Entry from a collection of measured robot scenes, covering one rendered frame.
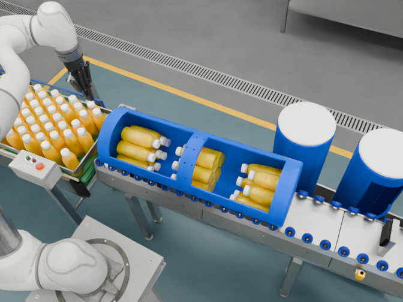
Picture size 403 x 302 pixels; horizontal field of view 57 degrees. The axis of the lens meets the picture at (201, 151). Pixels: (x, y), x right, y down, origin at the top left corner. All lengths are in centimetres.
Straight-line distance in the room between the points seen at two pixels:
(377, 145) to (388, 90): 186
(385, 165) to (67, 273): 137
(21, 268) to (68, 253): 16
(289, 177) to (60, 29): 98
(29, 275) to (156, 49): 299
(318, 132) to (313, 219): 42
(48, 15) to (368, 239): 151
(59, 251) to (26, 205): 188
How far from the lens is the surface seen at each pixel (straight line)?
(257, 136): 313
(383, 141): 193
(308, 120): 191
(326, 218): 176
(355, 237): 175
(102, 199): 296
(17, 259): 137
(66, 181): 203
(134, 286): 149
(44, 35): 143
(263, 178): 153
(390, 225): 165
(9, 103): 103
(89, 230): 161
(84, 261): 131
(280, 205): 146
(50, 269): 132
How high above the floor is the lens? 247
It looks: 54 degrees down
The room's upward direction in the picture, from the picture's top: 6 degrees counter-clockwise
